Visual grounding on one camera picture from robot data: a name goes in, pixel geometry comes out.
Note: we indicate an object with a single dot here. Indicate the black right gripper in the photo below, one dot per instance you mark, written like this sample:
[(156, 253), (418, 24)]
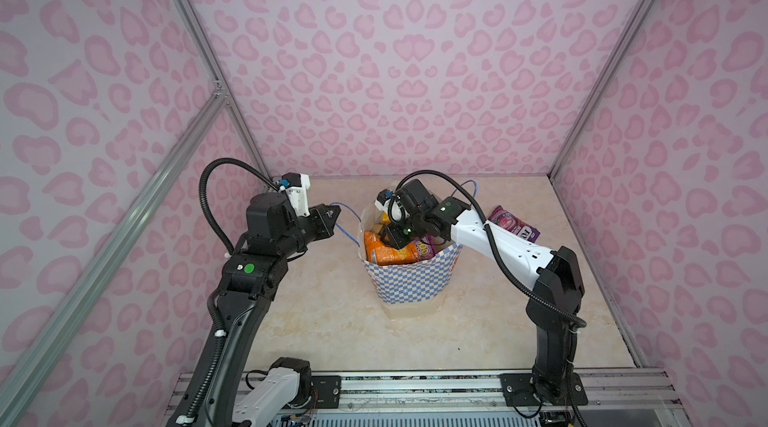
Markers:
[(395, 239)]

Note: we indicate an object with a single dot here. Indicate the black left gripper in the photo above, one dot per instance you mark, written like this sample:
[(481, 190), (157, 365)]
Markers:
[(324, 224)]

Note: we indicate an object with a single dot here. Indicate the small orange snack packet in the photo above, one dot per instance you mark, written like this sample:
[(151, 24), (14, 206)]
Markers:
[(380, 254)]

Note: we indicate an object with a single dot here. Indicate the blue checkered paper bag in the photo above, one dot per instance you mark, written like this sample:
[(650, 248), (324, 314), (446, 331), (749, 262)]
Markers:
[(410, 290)]

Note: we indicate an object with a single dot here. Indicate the purple Fox's candy bag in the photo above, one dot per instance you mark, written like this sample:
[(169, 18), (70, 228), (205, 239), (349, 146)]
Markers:
[(509, 222)]

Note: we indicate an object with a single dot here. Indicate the purple grape candy bag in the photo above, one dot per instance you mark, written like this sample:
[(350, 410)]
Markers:
[(421, 250)]

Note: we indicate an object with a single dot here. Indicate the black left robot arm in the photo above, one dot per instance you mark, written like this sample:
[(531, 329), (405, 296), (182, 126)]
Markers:
[(248, 285)]

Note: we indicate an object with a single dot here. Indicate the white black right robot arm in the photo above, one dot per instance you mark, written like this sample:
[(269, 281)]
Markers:
[(431, 203)]

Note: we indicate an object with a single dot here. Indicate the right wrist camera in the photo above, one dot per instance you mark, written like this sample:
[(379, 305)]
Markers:
[(386, 201)]

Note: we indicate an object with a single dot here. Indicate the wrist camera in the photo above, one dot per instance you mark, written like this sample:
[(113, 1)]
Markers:
[(296, 186), (386, 201)]

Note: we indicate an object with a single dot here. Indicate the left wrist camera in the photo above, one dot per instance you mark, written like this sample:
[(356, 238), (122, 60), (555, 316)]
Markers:
[(296, 186)]

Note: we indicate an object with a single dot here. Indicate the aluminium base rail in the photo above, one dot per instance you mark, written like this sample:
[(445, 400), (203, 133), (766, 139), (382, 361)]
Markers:
[(604, 397)]

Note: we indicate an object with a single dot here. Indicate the aluminium corner frame post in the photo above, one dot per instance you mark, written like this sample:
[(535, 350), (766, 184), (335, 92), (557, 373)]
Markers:
[(210, 60)]

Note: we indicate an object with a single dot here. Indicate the right aluminium corner post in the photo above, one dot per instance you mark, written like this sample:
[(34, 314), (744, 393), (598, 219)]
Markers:
[(627, 38)]

